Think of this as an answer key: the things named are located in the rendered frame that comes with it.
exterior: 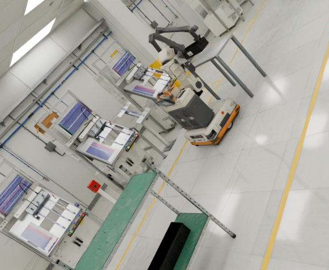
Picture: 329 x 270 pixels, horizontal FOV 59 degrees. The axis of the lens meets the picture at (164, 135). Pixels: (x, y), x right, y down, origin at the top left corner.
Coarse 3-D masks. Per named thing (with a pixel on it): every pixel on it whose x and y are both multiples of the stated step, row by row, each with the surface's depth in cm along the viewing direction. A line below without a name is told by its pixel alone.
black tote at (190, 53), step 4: (200, 40) 377; (204, 40) 380; (192, 44) 406; (196, 44) 401; (200, 44) 377; (204, 44) 380; (188, 48) 418; (192, 48) 385; (196, 48) 380; (200, 48) 377; (184, 52) 403; (188, 52) 397; (192, 52) 393; (196, 52) 387; (188, 56) 404; (192, 56) 399
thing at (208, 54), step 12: (228, 36) 395; (216, 48) 401; (240, 48) 401; (204, 60) 406; (252, 60) 407; (228, 72) 391; (264, 72) 416; (204, 84) 449; (240, 84) 397; (216, 96) 458; (252, 96) 403
